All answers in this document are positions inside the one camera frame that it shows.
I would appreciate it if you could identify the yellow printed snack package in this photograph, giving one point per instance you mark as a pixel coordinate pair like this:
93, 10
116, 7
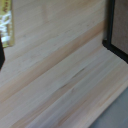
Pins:
6, 23

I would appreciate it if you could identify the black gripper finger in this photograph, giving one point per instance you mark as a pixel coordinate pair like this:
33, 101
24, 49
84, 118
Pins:
1, 58

